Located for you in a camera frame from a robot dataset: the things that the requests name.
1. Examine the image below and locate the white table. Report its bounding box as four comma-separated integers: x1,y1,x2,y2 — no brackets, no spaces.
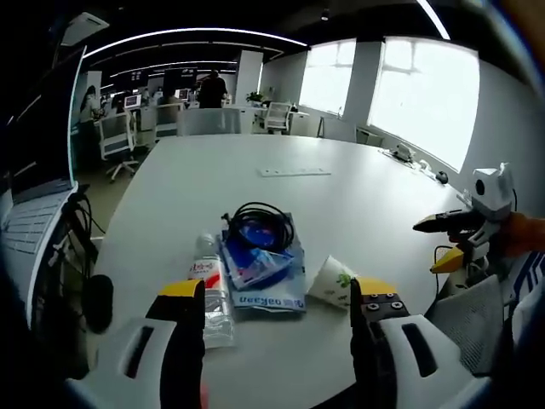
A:
87,134,497,409

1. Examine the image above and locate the grey mesh office chair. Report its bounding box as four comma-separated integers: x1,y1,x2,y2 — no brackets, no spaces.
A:
425,274,512,378

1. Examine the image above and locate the clear plastic water bottle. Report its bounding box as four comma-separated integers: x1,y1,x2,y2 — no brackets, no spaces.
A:
186,232,237,349

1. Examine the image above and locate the blue plastic packet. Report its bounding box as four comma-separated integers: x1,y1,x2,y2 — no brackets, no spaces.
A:
215,210,308,314

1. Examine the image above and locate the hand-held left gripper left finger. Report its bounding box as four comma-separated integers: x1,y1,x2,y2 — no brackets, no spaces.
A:
66,279,208,409

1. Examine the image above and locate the white device on table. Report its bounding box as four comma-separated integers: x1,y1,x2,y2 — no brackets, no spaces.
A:
390,143,416,162

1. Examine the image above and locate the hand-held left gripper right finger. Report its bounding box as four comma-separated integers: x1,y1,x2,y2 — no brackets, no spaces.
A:
348,275,491,409

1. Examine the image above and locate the open laptop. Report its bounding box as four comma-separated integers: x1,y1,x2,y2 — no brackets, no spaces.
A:
0,44,89,256

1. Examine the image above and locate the black round object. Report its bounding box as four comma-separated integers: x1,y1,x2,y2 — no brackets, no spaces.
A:
80,274,115,334

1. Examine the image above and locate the bundle of black cables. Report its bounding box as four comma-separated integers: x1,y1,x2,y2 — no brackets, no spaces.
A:
53,183,107,274

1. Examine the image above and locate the black cable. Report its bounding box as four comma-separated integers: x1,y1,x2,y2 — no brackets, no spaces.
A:
221,201,298,251

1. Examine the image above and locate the white paper cup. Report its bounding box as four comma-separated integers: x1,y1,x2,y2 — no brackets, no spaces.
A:
307,254,359,314

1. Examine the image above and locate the white table power strip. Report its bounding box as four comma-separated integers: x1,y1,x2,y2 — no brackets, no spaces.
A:
256,166,332,177

